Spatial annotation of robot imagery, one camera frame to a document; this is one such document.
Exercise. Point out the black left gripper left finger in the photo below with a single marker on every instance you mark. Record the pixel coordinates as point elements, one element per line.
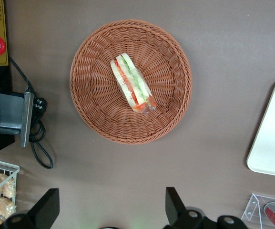
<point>42,212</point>

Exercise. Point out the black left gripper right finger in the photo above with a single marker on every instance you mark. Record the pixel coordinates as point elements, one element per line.
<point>175,210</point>

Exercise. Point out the vegetable sandwich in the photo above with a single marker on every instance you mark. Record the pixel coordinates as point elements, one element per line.
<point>132,83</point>

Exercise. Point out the cream plastic tray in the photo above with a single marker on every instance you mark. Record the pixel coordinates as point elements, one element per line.
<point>273,133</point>

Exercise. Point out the round brown wicker basket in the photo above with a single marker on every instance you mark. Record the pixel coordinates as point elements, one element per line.
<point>96,71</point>

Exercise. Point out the clear acrylic bottle rack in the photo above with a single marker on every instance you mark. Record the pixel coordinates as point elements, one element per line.
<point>254,207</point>

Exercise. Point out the grey metal bracket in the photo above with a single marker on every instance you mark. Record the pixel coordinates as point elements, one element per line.
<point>8,112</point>

